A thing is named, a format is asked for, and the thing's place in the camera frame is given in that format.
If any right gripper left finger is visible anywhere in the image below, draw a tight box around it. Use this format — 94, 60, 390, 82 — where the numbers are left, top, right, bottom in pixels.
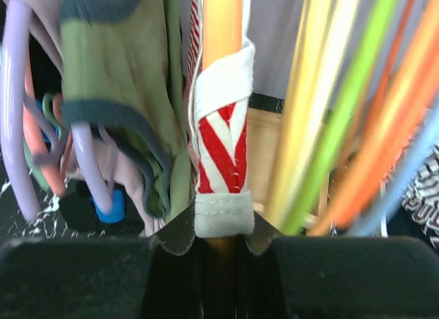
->
1, 208, 202, 318

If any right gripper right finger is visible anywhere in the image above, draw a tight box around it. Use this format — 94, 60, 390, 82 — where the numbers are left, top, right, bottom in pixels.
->
237, 215, 438, 318

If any yellow plastic hanger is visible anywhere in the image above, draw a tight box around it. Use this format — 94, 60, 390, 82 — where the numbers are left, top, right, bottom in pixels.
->
265, 0, 332, 224

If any red white striped top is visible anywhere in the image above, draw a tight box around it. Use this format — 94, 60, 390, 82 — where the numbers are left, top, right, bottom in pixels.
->
184, 0, 255, 239

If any orange hanger with red top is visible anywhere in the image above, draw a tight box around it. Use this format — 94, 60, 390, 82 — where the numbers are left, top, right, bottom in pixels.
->
195, 0, 253, 238

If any blue top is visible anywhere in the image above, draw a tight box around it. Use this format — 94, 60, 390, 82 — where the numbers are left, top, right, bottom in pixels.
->
91, 189, 126, 224

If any light blue empty hanger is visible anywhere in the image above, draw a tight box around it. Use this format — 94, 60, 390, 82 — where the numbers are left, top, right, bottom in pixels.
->
345, 98, 438, 237

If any lime green empty hanger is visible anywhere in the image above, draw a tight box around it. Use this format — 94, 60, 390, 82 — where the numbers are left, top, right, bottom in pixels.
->
279, 0, 404, 236

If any pink hanger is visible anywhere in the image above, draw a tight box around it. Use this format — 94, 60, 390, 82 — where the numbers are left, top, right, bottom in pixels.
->
23, 67, 71, 196

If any purple hanger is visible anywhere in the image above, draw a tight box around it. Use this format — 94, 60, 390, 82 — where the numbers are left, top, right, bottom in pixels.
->
71, 122, 118, 215

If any orange empty hanger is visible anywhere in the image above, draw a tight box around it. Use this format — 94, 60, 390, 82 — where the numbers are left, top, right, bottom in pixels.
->
349, 0, 418, 145
307, 0, 438, 236

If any olive green top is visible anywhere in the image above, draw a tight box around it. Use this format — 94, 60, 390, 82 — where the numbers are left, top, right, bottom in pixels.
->
60, 0, 192, 220

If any lilac hanger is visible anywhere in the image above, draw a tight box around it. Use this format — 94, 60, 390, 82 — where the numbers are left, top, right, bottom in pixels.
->
0, 0, 69, 222

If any mauve pink top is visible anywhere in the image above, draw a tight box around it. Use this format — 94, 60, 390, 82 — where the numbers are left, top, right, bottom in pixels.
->
3, 0, 161, 237

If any cream empty hanger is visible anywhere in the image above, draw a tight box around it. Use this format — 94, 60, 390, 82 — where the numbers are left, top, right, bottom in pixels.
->
302, 0, 361, 187

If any navy printed shirt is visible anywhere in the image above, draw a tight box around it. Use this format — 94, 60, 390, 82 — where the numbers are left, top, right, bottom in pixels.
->
387, 145, 438, 252

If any wooden clothes rack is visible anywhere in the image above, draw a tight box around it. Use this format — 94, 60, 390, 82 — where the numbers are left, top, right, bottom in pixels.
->
246, 109, 331, 235

